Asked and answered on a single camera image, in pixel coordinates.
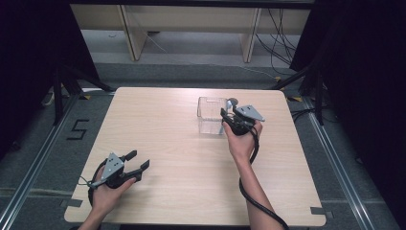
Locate black metal stand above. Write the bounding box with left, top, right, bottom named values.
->
left=52, top=62, right=115, bottom=127
left=270, top=62, right=326, bottom=127

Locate light wooden bench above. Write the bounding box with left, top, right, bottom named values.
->
left=70, top=3, right=313, bottom=63

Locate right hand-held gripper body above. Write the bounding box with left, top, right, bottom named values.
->
left=228, top=104, right=266, bottom=136

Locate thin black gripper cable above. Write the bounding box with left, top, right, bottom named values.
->
left=79, top=158, right=108, bottom=207

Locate person's right hand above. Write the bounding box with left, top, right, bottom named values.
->
left=223, top=123, right=263, bottom=162

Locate dark curtain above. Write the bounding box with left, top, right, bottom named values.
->
left=0, top=0, right=101, bottom=161
left=289, top=0, right=406, bottom=222

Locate person's left hand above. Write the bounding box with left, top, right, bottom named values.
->
left=91, top=167, right=137, bottom=216

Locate bundle of black floor cables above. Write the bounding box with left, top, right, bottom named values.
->
left=255, top=8, right=303, bottom=77

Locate metal floor rail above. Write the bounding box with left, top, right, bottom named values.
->
left=0, top=93, right=80, bottom=230
left=301, top=95, right=377, bottom=230

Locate clear plastic container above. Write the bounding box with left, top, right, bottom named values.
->
left=196, top=96, right=229, bottom=135

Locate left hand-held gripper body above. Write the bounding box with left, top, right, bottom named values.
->
left=87, top=152, right=132, bottom=189

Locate thick black gripper cable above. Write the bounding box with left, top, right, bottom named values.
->
left=238, top=126, right=291, bottom=230

